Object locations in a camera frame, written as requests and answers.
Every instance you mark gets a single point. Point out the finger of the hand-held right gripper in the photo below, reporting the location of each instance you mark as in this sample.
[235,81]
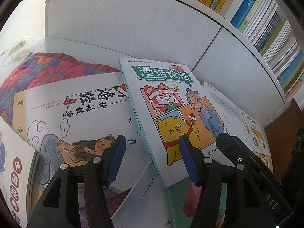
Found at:
[241,146]
[223,144]

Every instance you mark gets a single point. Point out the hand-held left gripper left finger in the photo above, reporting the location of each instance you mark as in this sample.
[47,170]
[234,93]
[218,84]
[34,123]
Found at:
[116,159]

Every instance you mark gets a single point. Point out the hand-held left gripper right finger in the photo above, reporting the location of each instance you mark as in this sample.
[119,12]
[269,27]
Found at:
[190,161]

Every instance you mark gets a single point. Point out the grey book with birds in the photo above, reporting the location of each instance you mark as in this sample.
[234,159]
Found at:
[147,201]

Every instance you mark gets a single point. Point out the comic book with yellow chick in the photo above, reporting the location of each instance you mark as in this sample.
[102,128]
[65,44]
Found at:
[166,104]

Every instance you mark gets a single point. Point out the row of thin white blue books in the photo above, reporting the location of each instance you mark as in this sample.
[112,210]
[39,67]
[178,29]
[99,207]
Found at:
[268,23]

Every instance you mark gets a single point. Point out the beige book with tree scene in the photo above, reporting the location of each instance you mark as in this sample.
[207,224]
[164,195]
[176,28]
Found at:
[266,160]

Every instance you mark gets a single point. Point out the plain white book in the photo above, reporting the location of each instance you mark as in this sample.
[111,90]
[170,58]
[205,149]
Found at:
[225,109]

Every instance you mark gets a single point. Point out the brown wooden cabinet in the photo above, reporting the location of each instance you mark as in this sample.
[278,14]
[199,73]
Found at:
[280,123]

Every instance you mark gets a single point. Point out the beige book with mermaid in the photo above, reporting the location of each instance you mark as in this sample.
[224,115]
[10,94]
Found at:
[71,114]

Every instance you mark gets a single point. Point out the white book with rooster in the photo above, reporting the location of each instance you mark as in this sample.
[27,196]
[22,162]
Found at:
[14,182]

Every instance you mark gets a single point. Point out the purple floral mat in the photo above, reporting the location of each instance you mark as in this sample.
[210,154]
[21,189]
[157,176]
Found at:
[47,76]

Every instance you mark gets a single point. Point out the white bookshelf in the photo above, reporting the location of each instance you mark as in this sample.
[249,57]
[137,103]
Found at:
[118,28]

